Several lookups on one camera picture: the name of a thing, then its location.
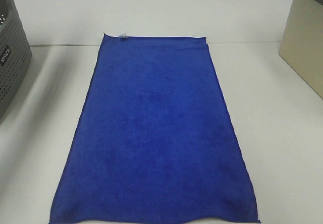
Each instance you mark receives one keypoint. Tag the blue microfibre towel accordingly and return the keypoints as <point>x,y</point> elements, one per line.
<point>154,142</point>

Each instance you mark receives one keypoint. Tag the beige box with grey rim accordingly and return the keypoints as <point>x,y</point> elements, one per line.
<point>301,45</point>

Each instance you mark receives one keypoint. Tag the grey perforated plastic basket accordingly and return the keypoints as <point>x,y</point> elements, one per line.
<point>16,53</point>

